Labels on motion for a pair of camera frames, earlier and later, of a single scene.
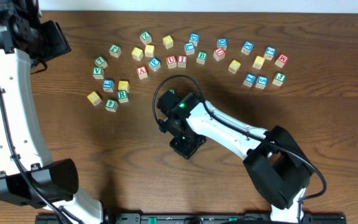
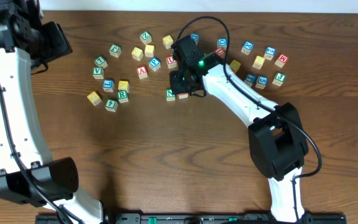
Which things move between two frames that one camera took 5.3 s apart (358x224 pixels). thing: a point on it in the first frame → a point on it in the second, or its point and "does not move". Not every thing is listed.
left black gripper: [58, 40] does not move
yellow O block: [234, 66] does not move
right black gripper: [165, 101] → [181, 82]
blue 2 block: [270, 53] does not move
